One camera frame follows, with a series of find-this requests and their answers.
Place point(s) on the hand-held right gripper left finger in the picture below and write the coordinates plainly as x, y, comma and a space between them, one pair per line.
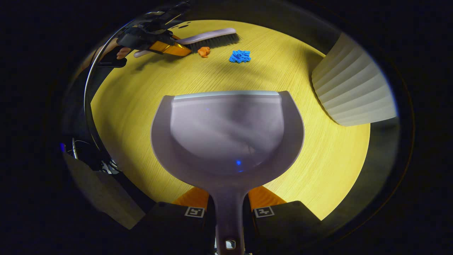
170, 226

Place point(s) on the blue paper scrap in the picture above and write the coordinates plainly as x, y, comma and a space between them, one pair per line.
240, 56

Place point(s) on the orange paper scrap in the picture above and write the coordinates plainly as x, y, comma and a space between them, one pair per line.
204, 52

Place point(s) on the small lilac broom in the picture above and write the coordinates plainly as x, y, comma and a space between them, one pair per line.
212, 38

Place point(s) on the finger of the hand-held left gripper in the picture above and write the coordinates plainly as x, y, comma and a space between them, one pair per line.
170, 47
176, 37

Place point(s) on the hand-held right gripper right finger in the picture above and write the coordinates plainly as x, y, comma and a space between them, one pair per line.
283, 226

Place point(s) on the lilac plastic dustpan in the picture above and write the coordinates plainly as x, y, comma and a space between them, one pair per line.
226, 141

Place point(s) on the white ribbed garbage bin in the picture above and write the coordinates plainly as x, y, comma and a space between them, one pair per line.
354, 92

